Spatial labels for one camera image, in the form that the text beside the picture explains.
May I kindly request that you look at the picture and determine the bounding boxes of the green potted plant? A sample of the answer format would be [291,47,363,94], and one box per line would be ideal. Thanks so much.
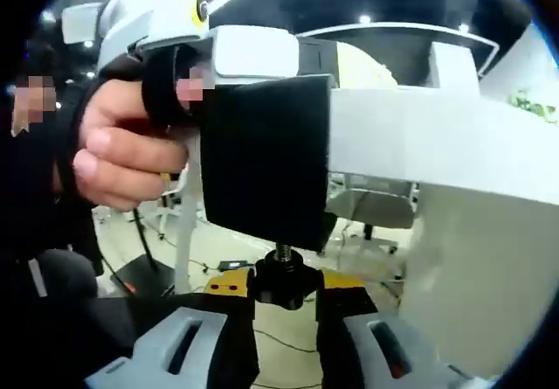
[506,94,558,123]

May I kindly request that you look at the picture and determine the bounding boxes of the black knob retaining clip screw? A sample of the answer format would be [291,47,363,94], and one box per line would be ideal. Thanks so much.
[252,242,327,313]

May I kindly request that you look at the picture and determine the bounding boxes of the white desk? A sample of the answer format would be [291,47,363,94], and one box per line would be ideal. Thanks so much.
[325,83,559,379]

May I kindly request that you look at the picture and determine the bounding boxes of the black power adapter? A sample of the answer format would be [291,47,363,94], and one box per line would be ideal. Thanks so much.
[217,258,250,272]

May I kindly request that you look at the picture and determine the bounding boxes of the person's left hand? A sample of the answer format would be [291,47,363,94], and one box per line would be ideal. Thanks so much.
[72,77,191,213]

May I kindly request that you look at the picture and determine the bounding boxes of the grey office chair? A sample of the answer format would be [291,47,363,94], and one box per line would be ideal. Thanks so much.
[325,174,420,254]

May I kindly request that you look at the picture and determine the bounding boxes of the person's dark clothed body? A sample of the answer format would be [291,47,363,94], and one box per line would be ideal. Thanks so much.
[0,135,136,364]

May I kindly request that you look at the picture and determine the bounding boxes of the black floor stand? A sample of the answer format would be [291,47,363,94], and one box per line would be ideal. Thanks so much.
[111,207,176,298]

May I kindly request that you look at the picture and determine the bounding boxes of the round ceiling spotlights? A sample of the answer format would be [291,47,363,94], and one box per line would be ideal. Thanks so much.
[41,0,469,49]

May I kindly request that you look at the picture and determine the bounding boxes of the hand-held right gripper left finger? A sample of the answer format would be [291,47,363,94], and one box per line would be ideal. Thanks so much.
[82,269,261,389]

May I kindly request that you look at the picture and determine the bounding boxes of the black hand strap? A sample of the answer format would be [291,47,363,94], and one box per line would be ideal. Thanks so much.
[139,45,184,122]

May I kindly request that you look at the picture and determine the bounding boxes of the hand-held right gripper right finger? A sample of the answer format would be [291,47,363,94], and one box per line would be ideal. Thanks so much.
[314,269,490,389]

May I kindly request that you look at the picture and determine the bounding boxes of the black fixed fixture clamp frame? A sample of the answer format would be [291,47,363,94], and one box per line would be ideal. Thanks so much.
[197,73,339,254]

